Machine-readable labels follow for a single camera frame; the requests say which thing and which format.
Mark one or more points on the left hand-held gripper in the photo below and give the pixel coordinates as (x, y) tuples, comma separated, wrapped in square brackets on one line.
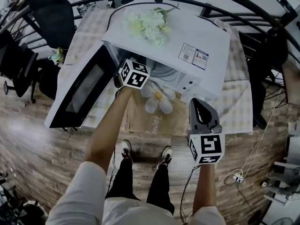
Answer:
[(136, 77)]

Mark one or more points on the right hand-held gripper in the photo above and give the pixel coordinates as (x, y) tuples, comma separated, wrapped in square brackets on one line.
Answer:
[(209, 146)]

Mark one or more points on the person's left forearm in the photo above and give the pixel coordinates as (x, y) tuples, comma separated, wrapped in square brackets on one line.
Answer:
[(110, 125)]

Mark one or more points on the person's right forearm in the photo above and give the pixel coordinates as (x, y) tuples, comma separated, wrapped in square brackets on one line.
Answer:
[(205, 186)]

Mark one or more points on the white microwave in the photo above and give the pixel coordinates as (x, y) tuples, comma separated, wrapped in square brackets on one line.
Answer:
[(199, 32)]

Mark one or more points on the beige daisy print mat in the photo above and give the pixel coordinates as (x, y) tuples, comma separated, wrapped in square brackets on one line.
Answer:
[(164, 122)]

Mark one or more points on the person's right shoe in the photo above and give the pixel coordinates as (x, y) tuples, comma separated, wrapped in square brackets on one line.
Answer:
[(167, 156)]

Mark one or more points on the person's shoe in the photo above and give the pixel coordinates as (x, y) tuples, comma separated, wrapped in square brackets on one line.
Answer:
[(167, 156), (126, 149)]

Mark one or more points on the white flower bouquet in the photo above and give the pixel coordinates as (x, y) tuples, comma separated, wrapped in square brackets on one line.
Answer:
[(150, 24)]

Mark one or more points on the white power strip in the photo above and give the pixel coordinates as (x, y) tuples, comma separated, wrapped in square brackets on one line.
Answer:
[(237, 178)]

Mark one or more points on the person's left shoe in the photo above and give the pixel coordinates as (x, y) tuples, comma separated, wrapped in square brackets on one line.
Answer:
[(126, 149)]

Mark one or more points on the person's black trousers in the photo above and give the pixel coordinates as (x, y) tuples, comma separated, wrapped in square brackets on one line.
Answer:
[(161, 186)]

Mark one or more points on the small pastel toy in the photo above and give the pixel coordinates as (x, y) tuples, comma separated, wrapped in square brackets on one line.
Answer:
[(56, 55)]

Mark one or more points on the white equipment stack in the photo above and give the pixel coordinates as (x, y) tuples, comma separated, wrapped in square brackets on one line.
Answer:
[(293, 146)]

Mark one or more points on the brown wooden side table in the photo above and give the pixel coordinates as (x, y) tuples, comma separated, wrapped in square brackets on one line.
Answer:
[(291, 83)]

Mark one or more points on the black mesh office chair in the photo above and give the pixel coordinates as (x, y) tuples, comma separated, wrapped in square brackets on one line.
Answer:
[(21, 78), (56, 20)]

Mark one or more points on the person's white shirt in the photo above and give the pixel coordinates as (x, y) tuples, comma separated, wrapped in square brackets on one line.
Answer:
[(79, 196)]

